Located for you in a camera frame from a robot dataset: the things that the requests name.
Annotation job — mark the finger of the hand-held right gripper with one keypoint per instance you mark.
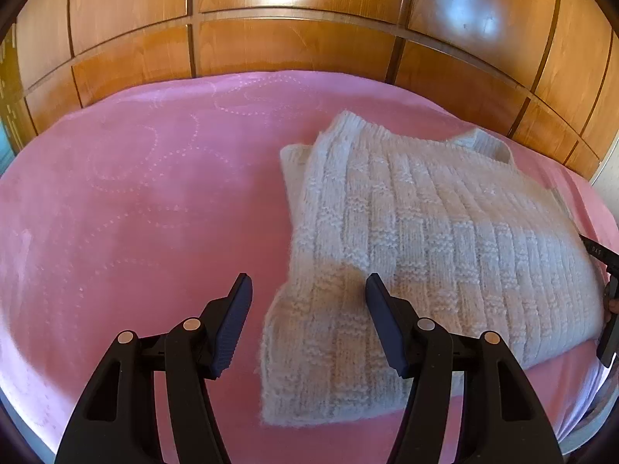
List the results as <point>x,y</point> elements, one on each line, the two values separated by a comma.
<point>599,251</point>

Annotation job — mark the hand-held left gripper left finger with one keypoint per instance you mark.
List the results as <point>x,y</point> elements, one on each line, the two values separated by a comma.
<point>233,328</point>

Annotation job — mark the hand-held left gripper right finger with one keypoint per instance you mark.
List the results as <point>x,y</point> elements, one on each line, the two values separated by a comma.
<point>384,324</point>

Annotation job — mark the white knit sweater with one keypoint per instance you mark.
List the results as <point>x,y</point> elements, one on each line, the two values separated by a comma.
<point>435,232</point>

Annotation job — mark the white bed sheet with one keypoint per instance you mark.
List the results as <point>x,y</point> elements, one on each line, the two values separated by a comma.
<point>592,411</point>

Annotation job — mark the pink blanket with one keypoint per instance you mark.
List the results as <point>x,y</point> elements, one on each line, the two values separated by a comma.
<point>121,203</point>

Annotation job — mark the wooden panelled wardrobe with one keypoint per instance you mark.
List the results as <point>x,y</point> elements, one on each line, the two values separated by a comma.
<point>290,43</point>

